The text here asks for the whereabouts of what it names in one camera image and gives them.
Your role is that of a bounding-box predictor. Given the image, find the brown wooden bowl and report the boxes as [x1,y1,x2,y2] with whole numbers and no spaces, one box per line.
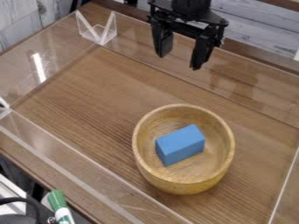
[132,104,236,195]

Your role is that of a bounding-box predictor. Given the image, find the green capped white marker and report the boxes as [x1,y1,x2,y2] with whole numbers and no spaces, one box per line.
[46,189,76,224]

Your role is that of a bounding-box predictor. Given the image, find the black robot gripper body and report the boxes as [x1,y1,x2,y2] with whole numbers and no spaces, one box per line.
[148,0,229,46]

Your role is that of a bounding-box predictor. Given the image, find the black cable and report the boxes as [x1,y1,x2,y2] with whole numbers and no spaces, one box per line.
[0,197,42,224]

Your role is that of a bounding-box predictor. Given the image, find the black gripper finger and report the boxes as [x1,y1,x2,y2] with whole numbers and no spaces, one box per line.
[152,21,173,58]
[190,35,213,70]

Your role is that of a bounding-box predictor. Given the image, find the clear acrylic tray wall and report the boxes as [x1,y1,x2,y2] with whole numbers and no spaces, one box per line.
[0,98,192,224]

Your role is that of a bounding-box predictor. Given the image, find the clear acrylic corner bracket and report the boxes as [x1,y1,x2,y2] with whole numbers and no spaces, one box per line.
[74,10,117,46]

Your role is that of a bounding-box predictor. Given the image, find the blue foam block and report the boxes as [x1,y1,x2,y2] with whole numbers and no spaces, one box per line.
[154,124,205,166]

